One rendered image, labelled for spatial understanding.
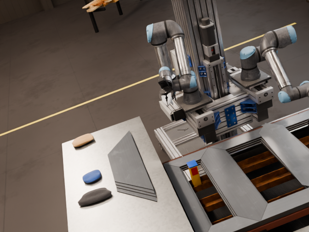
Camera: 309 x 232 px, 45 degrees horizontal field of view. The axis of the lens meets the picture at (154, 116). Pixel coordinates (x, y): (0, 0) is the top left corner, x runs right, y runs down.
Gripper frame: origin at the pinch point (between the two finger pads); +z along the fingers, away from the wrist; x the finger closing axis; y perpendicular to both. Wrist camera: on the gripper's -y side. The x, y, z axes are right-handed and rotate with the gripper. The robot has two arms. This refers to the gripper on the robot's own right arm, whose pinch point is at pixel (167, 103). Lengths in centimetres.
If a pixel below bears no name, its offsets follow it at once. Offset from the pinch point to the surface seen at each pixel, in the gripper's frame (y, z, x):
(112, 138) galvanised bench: 31, -21, 52
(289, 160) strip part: 62, 16, -55
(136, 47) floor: 212, -450, 110
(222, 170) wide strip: 56, 14, -15
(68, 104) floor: 164, -278, 204
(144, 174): 23.7, 25.3, 26.0
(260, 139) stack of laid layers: 67, -11, -43
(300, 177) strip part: 59, 32, -56
